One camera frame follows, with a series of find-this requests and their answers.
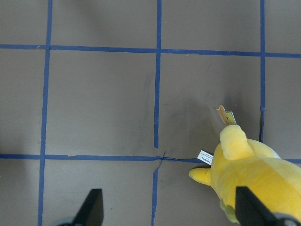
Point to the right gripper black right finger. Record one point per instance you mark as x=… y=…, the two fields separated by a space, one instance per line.
x=250 y=211

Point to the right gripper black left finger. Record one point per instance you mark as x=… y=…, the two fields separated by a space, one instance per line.
x=91 y=212

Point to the yellow plush dinosaur toy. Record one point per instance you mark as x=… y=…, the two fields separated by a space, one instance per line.
x=239 y=161

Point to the white sewn label on plush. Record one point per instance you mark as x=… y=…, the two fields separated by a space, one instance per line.
x=205 y=157

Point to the cardboard hang tag on plush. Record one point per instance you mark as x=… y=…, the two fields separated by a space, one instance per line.
x=226 y=116

